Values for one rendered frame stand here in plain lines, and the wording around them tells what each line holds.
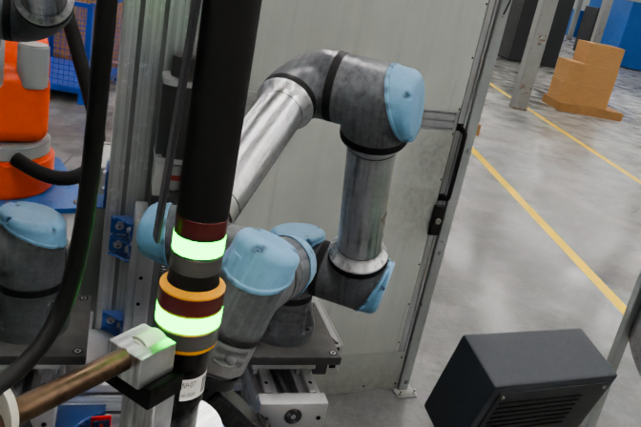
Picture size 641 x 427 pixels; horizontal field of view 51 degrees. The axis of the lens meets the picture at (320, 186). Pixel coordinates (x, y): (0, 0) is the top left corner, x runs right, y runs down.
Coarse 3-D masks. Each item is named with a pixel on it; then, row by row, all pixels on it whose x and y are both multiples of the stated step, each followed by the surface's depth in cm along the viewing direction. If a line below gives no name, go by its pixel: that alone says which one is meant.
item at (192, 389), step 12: (180, 360) 44; (192, 360) 44; (204, 360) 45; (192, 372) 45; (204, 372) 46; (192, 384) 45; (204, 384) 47; (180, 396) 45; (192, 396) 46; (180, 408) 46; (192, 408) 46; (180, 420) 46; (192, 420) 47
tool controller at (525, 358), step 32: (480, 352) 109; (512, 352) 111; (544, 352) 113; (576, 352) 116; (448, 384) 114; (480, 384) 107; (512, 384) 105; (544, 384) 108; (576, 384) 111; (608, 384) 114; (448, 416) 114; (480, 416) 107; (512, 416) 110; (544, 416) 113; (576, 416) 117
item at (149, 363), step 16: (128, 336) 42; (128, 352) 41; (144, 352) 41; (160, 352) 41; (144, 368) 40; (160, 368) 42; (176, 368) 44; (112, 384) 43; (128, 384) 42; (144, 384) 41; (160, 384) 42; (176, 384) 43; (128, 400) 44; (144, 400) 41; (160, 400) 42; (128, 416) 44; (144, 416) 43; (160, 416) 44; (208, 416) 49
